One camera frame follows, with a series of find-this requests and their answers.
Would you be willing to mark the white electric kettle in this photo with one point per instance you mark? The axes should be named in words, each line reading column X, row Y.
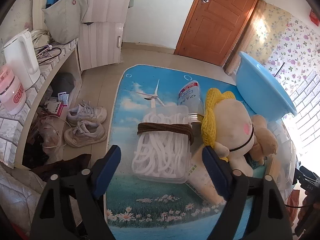
column 21, row 55

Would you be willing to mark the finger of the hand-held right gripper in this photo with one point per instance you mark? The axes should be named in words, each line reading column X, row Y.
column 307, row 177

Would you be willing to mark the white quilted blanket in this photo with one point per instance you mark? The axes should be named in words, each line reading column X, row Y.
column 17, row 197

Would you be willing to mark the blue plastic basin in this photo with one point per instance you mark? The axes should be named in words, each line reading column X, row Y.
column 260, row 85

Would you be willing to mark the red wall sign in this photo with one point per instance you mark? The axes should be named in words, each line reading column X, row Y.
column 315, row 17

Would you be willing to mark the orange cloth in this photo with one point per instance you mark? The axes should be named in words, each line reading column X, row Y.
column 293, row 205

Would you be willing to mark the clear plastic bottle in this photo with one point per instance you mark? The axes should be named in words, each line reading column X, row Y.
column 188, row 95

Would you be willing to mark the white sneaker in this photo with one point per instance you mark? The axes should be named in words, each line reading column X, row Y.
column 87, row 112
column 83, row 133

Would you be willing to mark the grey tote bag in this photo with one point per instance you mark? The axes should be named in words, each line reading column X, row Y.
column 63, row 17

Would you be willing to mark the printed landscape desktop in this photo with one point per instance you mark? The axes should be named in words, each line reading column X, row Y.
column 155, row 205

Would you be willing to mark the pink drinking bottle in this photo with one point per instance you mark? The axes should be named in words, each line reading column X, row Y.
column 11, row 90

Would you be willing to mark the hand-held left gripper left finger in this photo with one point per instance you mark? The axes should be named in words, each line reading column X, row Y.
column 107, row 171

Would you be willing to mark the clear box of white picks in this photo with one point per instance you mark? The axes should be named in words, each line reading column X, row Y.
column 162, row 152

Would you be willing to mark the brown plush toy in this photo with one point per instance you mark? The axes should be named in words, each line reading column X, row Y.
column 265, row 137

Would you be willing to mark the clear plastic bag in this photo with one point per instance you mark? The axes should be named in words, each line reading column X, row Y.
column 48, row 135

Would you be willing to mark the brick pattern shelf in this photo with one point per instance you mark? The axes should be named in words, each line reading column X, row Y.
column 45, row 80

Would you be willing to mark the white cabinet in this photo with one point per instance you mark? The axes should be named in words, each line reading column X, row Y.
column 102, row 30

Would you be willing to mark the dark brown cloth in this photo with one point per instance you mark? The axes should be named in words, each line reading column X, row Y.
column 62, row 166

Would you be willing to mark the clear plastic container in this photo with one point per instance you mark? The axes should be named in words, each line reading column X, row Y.
column 285, row 165

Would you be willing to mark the white plush toy yellow hood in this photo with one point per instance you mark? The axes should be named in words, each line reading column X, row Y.
column 232, row 127

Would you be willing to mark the clear jar with metal lid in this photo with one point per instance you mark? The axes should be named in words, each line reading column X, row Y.
column 196, row 121

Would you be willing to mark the wooden door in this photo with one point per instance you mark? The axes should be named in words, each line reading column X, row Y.
column 215, row 22

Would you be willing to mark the beige drink cup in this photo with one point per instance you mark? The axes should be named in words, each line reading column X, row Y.
column 202, row 180

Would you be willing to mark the pink small box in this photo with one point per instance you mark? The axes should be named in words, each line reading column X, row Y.
column 58, row 108

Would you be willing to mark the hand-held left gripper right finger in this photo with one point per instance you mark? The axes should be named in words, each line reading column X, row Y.
column 215, row 173

